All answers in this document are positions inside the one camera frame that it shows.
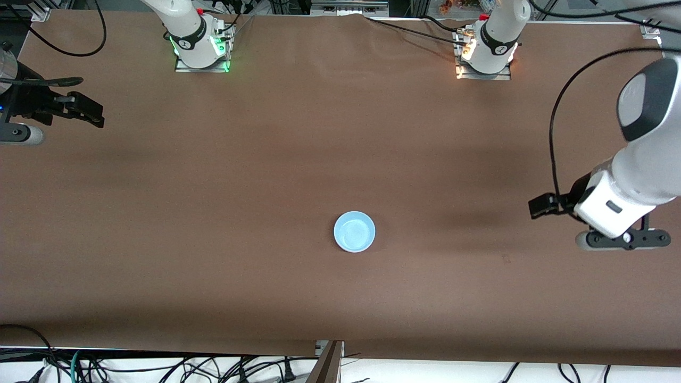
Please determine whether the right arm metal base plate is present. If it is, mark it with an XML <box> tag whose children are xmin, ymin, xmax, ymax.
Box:
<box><xmin>174</xmin><ymin>21</ymin><xmax>235</xmax><ymax>74</ymax></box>

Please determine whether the light blue bowl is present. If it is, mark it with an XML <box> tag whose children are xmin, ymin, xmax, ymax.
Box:
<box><xmin>334</xmin><ymin>211</ymin><xmax>377</xmax><ymax>254</ymax></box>

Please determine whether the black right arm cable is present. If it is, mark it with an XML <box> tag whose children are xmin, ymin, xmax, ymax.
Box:
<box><xmin>10</xmin><ymin>0</ymin><xmax>107</xmax><ymax>87</ymax></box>

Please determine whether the long thin black cable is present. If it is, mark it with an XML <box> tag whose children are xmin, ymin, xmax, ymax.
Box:
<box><xmin>364</xmin><ymin>16</ymin><xmax>470</xmax><ymax>47</ymax></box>

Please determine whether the brown table cover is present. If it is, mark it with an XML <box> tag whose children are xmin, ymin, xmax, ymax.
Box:
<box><xmin>0</xmin><ymin>10</ymin><xmax>681</xmax><ymax>368</ymax></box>

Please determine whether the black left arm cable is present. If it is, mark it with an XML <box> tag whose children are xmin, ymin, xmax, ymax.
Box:
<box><xmin>529</xmin><ymin>0</ymin><xmax>681</xmax><ymax>199</ymax></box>

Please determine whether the orange plastic object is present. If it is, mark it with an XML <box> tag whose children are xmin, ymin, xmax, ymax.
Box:
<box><xmin>439</xmin><ymin>0</ymin><xmax>479</xmax><ymax>14</ymax></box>

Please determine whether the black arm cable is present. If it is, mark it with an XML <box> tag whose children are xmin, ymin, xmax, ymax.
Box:
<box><xmin>529</xmin><ymin>0</ymin><xmax>681</xmax><ymax>199</ymax></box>
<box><xmin>10</xmin><ymin>0</ymin><xmax>107</xmax><ymax>87</ymax></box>

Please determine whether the black looping floor cable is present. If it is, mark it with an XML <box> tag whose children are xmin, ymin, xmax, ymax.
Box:
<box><xmin>0</xmin><ymin>323</ymin><xmax>59</xmax><ymax>383</ymax></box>

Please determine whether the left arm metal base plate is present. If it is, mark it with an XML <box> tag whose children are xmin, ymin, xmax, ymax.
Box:
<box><xmin>452</xmin><ymin>27</ymin><xmax>513</xmax><ymax>81</ymax></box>

